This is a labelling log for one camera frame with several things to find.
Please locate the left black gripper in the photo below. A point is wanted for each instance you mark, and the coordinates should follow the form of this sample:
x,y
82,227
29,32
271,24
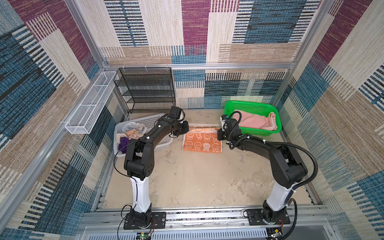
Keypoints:
x,y
185,129

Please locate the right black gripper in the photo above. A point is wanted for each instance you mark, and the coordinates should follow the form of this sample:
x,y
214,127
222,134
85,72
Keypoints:
x,y
220,137

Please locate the orange patterned towel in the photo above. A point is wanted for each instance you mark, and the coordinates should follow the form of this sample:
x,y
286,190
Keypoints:
x,y
202,138

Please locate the pink towel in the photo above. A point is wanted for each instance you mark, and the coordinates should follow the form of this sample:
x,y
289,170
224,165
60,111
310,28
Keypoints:
x,y
255,121

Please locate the green plastic basket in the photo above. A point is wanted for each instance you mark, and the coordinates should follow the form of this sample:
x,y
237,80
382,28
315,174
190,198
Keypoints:
x,y
253,108

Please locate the purple towel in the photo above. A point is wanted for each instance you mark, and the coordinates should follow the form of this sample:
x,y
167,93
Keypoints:
x,y
124,142

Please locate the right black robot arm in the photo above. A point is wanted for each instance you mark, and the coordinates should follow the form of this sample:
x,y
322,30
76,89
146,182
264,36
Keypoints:
x,y
288,170

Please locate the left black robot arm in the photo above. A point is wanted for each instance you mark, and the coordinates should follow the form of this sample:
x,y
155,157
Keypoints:
x,y
140,163

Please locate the white printed rabbit towel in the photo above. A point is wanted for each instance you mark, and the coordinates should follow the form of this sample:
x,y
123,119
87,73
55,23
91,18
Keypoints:
x,y
131,130

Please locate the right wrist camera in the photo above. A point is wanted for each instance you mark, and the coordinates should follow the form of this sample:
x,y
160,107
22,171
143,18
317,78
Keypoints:
x,y
223,119

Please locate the black wire mesh shelf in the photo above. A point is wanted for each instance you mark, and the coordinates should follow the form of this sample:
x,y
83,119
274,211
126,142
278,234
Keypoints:
x,y
146,90

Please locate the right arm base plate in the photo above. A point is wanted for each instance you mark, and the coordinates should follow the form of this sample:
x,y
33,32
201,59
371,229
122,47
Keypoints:
x,y
263,217

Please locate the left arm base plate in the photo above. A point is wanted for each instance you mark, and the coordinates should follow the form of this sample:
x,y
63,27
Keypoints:
x,y
156,220

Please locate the white wire mesh tray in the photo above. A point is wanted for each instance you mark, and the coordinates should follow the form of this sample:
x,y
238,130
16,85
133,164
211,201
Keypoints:
x,y
87,113

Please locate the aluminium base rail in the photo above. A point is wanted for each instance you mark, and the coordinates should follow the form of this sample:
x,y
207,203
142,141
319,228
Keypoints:
x,y
226,223

